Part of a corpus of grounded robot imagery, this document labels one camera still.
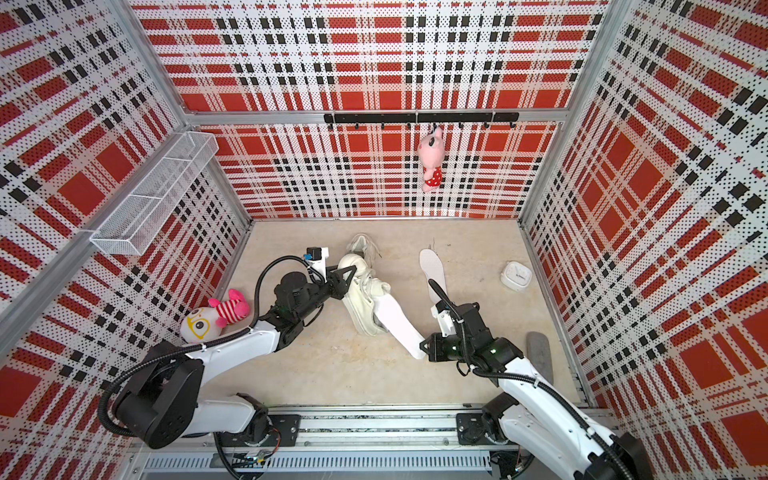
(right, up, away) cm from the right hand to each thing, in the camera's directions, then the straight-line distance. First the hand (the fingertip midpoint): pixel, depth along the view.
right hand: (427, 346), depth 78 cm
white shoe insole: (-10, +8, +2) cm, 13 cm away
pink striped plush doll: (-64, +4, +7) cm, 65 cm away
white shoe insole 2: (+5, +19, +28) cm, 34 cm away
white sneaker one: (-19, +27, +21) cm, 40 cm away
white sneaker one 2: (-18, +13, +2) cm, 22 cm away
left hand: (-20, +21, +5) cm, 30 cm away
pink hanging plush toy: (+2, +56, +12) cm, 58 cm away
